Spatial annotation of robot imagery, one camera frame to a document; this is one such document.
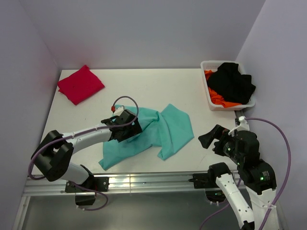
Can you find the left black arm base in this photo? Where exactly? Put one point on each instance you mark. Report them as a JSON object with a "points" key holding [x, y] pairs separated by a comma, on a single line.
{"points": [[87, 193]]}

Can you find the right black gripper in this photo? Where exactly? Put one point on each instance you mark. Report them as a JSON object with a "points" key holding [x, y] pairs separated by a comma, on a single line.
{"points": [[219, 132]]}

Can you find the white plastic basket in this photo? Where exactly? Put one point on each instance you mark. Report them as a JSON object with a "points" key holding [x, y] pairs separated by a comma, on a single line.
{"points": [[213, 66]]}

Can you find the black t-shirt in basket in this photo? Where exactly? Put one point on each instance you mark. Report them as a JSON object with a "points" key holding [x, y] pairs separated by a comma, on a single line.
{"points": [[230, 84]]}

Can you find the teal t-shirt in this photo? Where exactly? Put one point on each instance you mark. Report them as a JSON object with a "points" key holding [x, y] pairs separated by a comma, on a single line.
{"points": [[169, 129]]}

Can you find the aluminium mounting rail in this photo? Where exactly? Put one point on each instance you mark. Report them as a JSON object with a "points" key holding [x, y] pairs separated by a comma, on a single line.
{"points": [[120, 184]]}

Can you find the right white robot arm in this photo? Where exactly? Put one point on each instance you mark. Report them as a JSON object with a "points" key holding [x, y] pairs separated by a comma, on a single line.
{"points": [[252, 195]]}

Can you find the folded red t-shirt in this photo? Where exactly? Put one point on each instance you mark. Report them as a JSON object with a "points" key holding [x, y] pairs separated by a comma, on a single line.
{"points": [[80, 85]]}

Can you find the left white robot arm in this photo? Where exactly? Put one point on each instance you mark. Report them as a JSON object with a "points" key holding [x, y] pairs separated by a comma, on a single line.
{"points": [[53, 156]]}

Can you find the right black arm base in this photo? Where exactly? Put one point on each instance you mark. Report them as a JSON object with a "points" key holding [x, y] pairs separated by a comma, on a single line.
{"points": [[212, 191]]}

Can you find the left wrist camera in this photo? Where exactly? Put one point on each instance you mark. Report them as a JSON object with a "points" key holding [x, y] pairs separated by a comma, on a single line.
{"points": [[117, 110]]}

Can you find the orange t-shirt in basket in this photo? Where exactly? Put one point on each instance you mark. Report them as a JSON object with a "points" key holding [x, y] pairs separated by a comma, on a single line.
{"points": [[219, 100]]}

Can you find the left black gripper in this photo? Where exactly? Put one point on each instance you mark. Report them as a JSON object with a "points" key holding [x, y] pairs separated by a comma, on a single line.
{"points": [[134, 130]]}

